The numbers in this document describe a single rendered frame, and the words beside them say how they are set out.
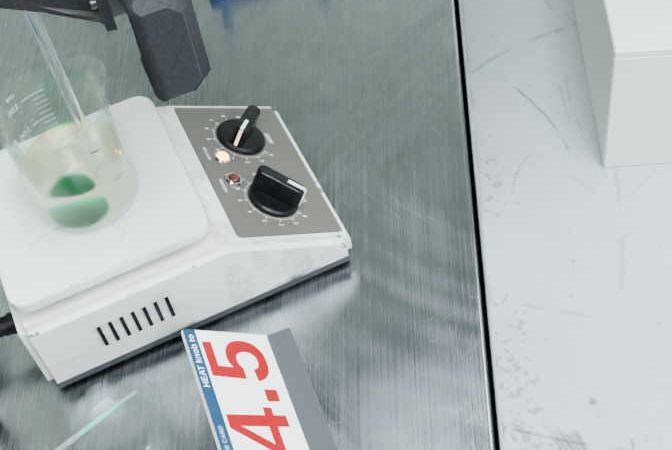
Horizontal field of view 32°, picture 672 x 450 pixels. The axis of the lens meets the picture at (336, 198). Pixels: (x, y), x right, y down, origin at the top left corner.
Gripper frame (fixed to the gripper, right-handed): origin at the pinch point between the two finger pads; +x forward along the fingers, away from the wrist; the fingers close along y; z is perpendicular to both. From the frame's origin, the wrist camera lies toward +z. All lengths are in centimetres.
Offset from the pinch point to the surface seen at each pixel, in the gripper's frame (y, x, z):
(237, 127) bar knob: -2.5, -8.6, -18.8
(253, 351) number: 9.6, -4.4, -24.3
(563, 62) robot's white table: -3.5, -32.1, -25.4
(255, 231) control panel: 4.9, -7.0, -19.7
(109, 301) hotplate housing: 6.1, 2.2, -19.2
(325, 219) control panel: 4.0, -11.5, -22.2
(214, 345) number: 9.2, -2.4, -22.7
